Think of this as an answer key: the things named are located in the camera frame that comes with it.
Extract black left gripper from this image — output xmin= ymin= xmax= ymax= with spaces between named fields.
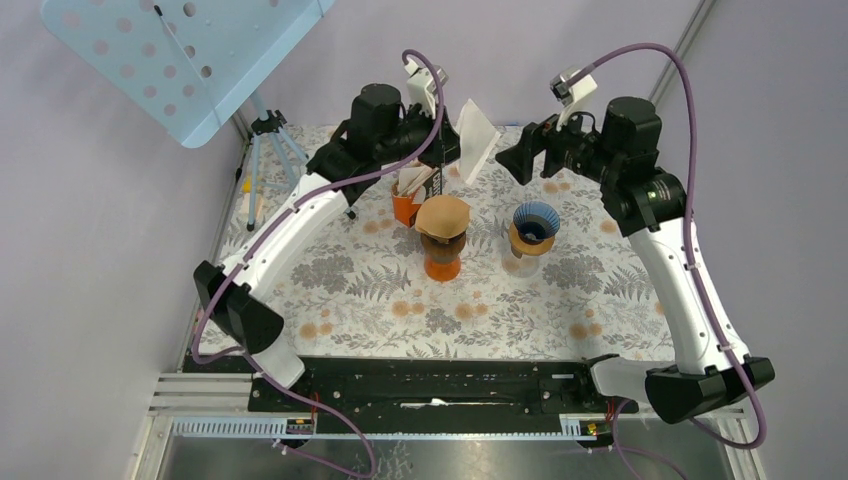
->
xmin=376 ymin=101 xmax=472 ymax=169

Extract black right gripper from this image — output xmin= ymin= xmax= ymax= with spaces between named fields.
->
xmin=493 ymin=97 xmax=620 ymax=187

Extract white paper coffee filter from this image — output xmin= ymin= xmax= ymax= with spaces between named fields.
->
xmin=456 ymin=99 xmax=502 ymax=185

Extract orange coffee filter box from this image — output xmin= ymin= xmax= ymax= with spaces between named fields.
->
xmin=390 ymin=164 xmax=440 ymax=227

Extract blue dripper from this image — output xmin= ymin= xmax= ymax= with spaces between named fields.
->
xmin=513 ymin=201 xmax=560 ymax=244

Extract light wooden dripper ring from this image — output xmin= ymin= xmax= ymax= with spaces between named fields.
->
xmin=508 ymin=225 xmax=556 ymax=260

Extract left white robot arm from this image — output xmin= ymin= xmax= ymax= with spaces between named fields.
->
xmin=193 ymin=81 xmax=458 ymax=411

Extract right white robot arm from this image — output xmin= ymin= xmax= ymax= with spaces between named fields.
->
xmin=495 ymin=97 xmax=775 ymax=424

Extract clear glass carafe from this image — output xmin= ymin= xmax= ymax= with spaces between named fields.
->
xmin=501 ymin=253 xmax=540 ymax=278

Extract orange glass carafe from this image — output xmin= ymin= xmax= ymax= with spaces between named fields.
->
xmin=424 ymin=255 xmax=461 ymax=282

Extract light blue music stand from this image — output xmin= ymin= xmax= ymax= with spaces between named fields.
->
xmin=40 ymin=0 xmax=333 ymax=192

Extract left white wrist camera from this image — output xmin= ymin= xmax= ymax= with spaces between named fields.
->
xmin=404 ymin=57 xmax=437 ymax=119

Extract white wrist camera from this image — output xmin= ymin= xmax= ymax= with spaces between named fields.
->
xmin=404 ymin=57 xmax=437 ymax=119
xmin=549 ymin=66 xmax=597 ymax=131

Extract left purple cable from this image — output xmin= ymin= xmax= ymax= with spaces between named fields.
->
xmin=189 ymin=48 xmax=446 ymax=480

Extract purple cable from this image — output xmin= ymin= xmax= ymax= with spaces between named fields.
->
xmin=563 ymin=42 xmax=768 ymax=480
xmin=189 ymin=48 xmax=446 ymax=480

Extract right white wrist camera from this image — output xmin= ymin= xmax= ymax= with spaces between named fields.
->
xmin=549 ymin=66 xmax=597 ymax=131

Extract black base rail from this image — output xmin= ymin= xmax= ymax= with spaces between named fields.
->
xmin=246 ymin=357 xmax=641 ymax=435

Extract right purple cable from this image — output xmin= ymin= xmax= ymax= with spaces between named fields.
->
xmin=563 ymin=42 xmax=768 ymax=480

